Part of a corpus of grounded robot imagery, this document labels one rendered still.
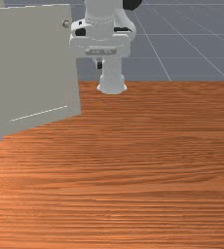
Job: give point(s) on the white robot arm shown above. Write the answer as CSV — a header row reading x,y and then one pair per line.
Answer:
x,y
112,78

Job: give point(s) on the pale grey cabinet door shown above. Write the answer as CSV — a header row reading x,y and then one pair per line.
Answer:
x,y
39,64

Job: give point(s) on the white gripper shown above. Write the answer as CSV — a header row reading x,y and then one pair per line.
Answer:
x,y
101,37

